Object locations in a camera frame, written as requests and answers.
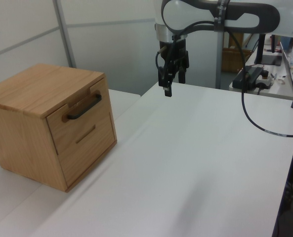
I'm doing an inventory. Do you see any black hanging arm cable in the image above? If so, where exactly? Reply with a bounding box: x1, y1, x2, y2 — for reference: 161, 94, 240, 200
155, 21, 293, 137

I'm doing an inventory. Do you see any wooden drawer with black handle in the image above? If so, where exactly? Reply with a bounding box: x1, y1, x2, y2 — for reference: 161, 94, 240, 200
46, 78, 112, 156

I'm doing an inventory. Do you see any black power box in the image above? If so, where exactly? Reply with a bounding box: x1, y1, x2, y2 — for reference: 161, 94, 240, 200
232, 66, 263, 90

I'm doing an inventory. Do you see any grey desk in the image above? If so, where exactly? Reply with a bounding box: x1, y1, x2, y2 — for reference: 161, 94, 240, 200
229, 48, 293, 101

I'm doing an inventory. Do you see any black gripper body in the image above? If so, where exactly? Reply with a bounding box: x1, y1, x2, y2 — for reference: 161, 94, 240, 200
159, 39, 188, 62

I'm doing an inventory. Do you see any black cable strap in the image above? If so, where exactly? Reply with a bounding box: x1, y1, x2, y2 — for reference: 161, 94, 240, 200
214, 0, 230, 33

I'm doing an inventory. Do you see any grey partition post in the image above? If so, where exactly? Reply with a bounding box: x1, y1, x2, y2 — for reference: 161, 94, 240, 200
55, 0, 77, 69

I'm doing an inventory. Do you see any grey metal upright post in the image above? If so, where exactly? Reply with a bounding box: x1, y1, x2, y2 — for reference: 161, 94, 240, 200
215, 31, 224, 89

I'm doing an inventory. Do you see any light wooden cabinet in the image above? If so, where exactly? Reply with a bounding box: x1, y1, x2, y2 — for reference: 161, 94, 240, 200
0, 63, 118, 193

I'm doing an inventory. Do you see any brown wooden crate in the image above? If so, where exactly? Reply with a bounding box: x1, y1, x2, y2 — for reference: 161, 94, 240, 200
221, 46, 252, 74

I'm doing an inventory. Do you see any grey emergency stop button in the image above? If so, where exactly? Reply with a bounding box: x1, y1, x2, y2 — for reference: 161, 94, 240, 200
254, 70, 273, 90

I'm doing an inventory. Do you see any black monitor stand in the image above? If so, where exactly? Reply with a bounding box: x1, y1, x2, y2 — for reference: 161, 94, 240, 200
254, 34, 283, 66

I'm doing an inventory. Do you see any wooden drawer with notch grip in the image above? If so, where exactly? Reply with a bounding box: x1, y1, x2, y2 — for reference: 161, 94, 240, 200
57, 113, 118, 187

